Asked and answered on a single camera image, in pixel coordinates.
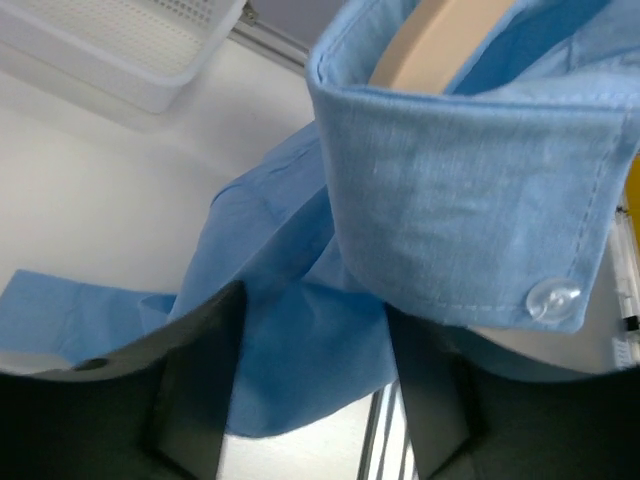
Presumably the white slotted cable duct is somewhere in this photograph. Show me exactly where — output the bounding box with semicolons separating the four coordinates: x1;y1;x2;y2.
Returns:
610;207;639;368

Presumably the aluminium front rail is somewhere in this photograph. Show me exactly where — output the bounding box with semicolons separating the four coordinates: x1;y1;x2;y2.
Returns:
357;381;418;480

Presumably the white perforated plastic basket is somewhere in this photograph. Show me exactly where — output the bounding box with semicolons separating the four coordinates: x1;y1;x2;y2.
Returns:
1;0;244;113

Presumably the beige wooden clothes hanger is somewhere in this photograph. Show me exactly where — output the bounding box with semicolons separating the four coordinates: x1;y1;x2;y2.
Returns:
369;0;514;94

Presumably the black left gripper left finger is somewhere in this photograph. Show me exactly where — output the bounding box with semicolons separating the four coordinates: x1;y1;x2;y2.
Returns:
1;281;247;479

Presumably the aluminium right frame strut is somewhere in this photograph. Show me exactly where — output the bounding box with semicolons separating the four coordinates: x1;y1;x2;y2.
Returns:
229;1;309;75

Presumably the blue button-up shirt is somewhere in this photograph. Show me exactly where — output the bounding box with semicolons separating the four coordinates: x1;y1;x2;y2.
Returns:
1;1;639;438

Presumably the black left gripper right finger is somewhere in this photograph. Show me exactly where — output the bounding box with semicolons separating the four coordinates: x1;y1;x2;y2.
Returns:
385;306;639;479

